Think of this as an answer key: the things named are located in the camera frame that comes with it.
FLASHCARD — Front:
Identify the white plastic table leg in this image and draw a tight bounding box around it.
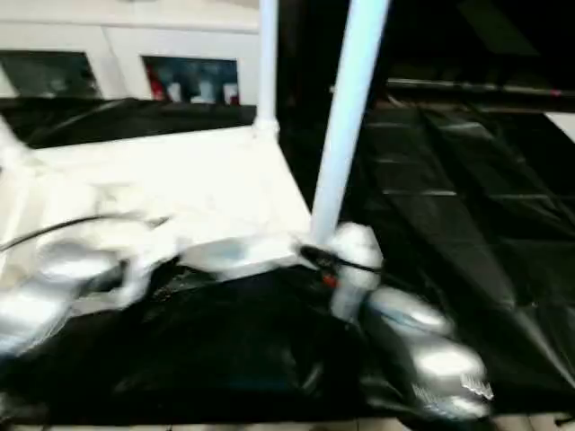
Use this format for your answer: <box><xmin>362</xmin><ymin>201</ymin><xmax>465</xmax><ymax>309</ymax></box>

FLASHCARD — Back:
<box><xmin>252</xmin><ymin>0</ymin><xmax>283</xmax><ymax>136</ymax></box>
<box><xmin>308</xmin><ymin>0</ymin><xmax>393</xmax><ymax>247</ymax></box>
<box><xmin>0</xmin><ymin>118</ymin><xmax>33</xmax><ymax>168</ymax></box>

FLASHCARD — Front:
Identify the white plastic table top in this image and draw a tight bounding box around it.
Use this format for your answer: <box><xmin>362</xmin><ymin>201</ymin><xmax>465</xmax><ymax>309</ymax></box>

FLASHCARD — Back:
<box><xmin>0</xmin><ymin>122</ymin><xmax>316</xmax><ymax>316</ymax></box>

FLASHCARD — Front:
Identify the black mat cloth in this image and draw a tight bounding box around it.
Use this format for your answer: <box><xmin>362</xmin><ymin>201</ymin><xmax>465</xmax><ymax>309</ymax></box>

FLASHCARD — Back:
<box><xmin>0</xmin><ymin>96</ymin><xmax>575</xmax><ymax>426</ymax></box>

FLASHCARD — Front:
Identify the white flat board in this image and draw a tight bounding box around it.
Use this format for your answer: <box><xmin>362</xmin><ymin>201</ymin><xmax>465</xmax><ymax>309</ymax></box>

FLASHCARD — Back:
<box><xmin>542</xmin><ymin>110</ymin><xmax>575</xmax><ymax>154</ymax></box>

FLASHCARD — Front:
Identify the black fabric backdrop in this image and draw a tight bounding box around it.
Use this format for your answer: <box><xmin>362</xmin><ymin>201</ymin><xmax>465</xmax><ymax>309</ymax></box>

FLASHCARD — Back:
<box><xmin>273</xmin><ymin>0</ymin><xmax>575</xmax><ymax>107</ymax></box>

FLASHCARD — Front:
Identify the white glass door cabinet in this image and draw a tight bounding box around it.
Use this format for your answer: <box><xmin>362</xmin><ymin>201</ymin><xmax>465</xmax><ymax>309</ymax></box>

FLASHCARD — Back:
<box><xmin>0</xmin><ymin>0</ymin><xmax>262</xmax><ymax>105</ymax></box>

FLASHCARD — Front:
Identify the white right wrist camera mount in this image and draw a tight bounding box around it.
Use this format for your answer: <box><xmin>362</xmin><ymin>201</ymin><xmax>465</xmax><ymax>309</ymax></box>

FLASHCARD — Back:
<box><xmin>329</xmin><ymin>221</ymin><xmax>386</xmax><ymax>321</ymax></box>

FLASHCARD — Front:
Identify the grey metal rail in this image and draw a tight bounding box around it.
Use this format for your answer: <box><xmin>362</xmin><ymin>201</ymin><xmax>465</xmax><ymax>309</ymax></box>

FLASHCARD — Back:
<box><xmin>385</xmin><ymin>77</ymin><xmax>575</xmax><ymax>99</ymax></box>

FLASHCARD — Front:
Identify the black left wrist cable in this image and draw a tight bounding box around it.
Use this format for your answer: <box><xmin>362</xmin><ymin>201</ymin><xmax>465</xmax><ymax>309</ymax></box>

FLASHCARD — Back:
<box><xmin>0</xmin><ymin>214</ymin><xmax>119</xmax><ymax>251</ymax></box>

